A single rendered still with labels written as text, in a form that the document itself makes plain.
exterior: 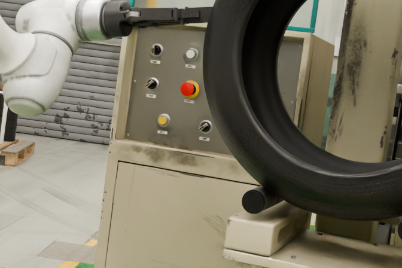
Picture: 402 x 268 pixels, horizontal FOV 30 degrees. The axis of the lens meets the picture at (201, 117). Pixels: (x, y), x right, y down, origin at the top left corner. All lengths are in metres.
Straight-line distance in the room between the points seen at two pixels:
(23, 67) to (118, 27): 0.21
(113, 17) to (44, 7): 0.16
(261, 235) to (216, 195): 0.72
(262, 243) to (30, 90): 0.53
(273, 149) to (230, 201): 0.75
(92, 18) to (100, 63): 9.08
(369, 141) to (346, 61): 0.18
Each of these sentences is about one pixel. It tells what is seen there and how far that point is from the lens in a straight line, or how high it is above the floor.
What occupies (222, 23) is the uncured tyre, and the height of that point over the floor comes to 1.22.
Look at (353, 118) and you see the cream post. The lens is 1.71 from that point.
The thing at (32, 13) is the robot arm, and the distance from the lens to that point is 1.63.
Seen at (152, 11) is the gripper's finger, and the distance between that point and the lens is 1.51.
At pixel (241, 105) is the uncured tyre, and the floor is 1.07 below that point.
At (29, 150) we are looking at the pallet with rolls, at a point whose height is 0.05.
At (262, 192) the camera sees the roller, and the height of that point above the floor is 0.92.
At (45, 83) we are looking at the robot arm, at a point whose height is 1.06.
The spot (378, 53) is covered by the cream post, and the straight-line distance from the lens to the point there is 1.71.
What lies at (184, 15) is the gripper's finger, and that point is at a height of 1.23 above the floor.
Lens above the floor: 1.11
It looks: 3 degrees down
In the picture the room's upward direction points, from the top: 7 degrees clockwise
